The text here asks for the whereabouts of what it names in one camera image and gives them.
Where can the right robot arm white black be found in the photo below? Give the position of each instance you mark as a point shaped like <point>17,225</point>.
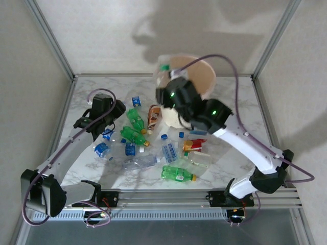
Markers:
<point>245,148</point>

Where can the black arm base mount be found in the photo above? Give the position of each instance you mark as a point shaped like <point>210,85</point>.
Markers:
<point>112,197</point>
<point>215,197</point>

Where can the small bottle blue label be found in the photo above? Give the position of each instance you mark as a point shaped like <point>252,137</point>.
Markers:
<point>136,101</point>

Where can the clear bottle white label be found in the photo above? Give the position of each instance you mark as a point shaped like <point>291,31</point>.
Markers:
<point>198,158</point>

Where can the clear bottle blue label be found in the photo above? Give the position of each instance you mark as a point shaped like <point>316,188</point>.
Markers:
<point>108,134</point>
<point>102,150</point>
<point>130,149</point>
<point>198,132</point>

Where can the bottle red yellow label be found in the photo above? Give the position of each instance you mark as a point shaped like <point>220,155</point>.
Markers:
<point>194,145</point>

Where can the aluminium frame post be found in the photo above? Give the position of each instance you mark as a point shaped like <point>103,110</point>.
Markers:
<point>276,38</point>
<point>51,40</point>

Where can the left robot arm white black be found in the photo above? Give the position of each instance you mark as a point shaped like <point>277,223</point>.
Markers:
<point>71,153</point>

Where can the clear plastic bottle blue cap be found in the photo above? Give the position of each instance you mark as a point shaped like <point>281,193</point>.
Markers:
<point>176,133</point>

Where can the beige round plastic bin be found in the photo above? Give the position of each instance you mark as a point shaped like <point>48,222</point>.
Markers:
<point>201,76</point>

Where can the clear bottle light-blue label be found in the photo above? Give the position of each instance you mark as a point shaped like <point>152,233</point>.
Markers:
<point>169,151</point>

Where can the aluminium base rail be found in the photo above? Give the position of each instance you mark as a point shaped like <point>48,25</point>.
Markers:
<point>166,196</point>

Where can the clear bottle green cap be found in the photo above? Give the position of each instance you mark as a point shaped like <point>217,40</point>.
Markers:
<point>164,68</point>

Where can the aluminium table edge rail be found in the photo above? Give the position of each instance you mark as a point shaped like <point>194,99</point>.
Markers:
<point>268,114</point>
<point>62,114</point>
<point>115,75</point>

